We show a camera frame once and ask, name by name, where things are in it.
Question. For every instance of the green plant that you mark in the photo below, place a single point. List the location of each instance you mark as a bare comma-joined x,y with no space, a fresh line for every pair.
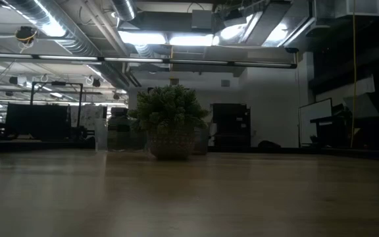
169,115

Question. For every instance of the grey plastic container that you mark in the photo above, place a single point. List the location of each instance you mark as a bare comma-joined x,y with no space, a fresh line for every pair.
202,143

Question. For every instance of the black cabinet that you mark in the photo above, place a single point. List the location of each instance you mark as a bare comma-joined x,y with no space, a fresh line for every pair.
232,125

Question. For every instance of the long ceiling light bar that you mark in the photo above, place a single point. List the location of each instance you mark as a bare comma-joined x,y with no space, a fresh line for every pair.
137,60

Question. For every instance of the low black object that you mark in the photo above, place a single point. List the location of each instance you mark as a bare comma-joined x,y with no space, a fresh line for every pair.
268,144

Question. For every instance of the clear plastic container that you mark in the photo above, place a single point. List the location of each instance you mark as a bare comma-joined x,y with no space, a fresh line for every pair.
100,136

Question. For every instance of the white board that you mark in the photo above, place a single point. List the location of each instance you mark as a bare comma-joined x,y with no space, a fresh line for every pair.
314,121

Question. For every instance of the black desk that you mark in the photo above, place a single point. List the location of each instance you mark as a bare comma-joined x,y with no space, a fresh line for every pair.
332,130

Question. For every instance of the black partition screen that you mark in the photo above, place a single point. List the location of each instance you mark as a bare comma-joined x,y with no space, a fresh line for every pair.
38,120

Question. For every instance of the grey wall vent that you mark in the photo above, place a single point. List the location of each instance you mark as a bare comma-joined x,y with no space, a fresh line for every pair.
225,83

